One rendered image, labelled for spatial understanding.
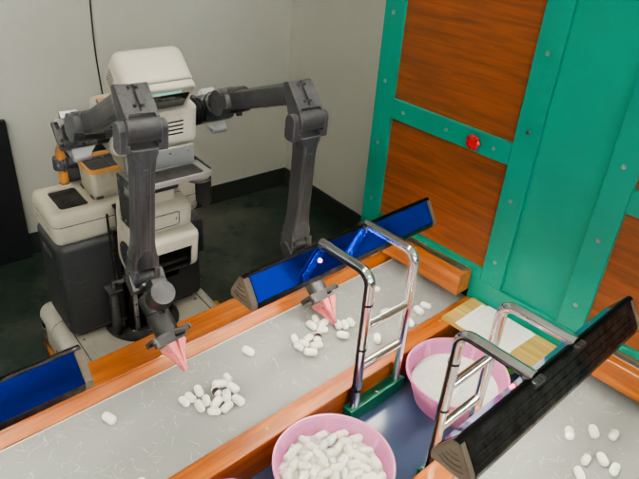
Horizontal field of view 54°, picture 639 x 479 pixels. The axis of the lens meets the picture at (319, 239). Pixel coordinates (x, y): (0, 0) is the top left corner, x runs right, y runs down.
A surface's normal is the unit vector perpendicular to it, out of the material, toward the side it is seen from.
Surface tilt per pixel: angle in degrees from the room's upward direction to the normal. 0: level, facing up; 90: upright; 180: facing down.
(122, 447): 0
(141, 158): 92
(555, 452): 0
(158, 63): 42
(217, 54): 90
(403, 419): 0
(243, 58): 90
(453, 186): 90
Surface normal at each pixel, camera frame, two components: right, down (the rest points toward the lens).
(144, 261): 0.58, 0.49
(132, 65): 0.46, -0.33
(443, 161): -0.74, 0.31
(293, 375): 0.07, -0.85
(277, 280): 0.61, -0.10
